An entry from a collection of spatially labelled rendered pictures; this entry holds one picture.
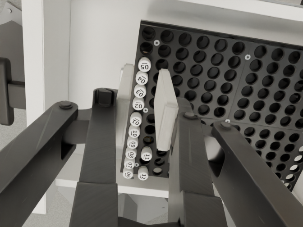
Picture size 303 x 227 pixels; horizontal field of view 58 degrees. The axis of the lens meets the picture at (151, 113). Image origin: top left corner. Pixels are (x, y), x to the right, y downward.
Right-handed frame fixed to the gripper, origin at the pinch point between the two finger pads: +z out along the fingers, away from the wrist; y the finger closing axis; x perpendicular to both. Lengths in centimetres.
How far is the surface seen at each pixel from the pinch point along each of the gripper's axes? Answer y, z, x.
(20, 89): -11.9, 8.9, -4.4
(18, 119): -52, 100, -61
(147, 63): 0.2, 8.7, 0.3
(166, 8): 1.8, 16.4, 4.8
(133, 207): 9, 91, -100
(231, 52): 8.4, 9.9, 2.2
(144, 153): 1.5, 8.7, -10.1
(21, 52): -39, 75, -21
